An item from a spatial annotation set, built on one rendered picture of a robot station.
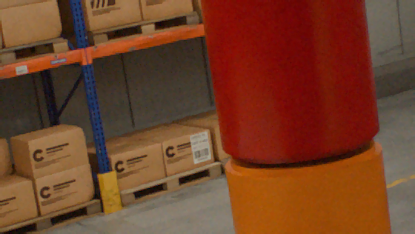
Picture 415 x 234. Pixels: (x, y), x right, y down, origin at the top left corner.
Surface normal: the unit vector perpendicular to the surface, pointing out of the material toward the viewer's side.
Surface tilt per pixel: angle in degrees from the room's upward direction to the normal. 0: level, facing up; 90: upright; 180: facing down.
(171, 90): 90
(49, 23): 91
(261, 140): 90
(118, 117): 90
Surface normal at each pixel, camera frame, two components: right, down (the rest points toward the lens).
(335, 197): 0.13, 0.17
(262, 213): -0.60, 0.25
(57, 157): 0.54, 0.07
